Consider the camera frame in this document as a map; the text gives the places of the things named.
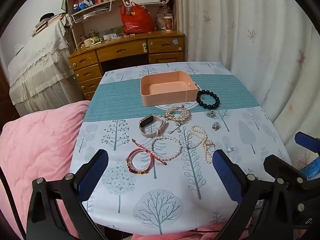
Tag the white jar with red label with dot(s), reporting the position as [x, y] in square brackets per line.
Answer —
[169, 24]

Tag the pink storage box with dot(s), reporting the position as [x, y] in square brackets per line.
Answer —
[162, 100]

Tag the gold flower earring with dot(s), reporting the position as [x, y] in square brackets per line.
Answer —
[215, 126]
[211, 113]

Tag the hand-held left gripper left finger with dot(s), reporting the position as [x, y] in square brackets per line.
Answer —
[93, 172]

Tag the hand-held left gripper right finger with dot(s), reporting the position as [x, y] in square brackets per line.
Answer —
[225, 173]

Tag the floral white cup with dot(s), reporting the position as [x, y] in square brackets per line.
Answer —
[160, 23]

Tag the red plastic bag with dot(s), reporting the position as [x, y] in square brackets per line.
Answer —
[136, 17]

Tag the white leaf print curtain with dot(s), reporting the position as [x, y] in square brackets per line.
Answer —
[237, 30]

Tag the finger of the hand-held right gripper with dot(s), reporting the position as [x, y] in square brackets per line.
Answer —
[282, 166]
[306, 140]

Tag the stack of books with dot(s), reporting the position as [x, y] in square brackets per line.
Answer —
[46, 23]

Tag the wooden desk with drawers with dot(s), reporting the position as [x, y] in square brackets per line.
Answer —
[125, 51]

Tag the pink blanket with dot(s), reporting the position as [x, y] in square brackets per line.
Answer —
[37, 142]

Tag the white mug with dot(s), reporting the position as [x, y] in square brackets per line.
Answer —
[88, 43]

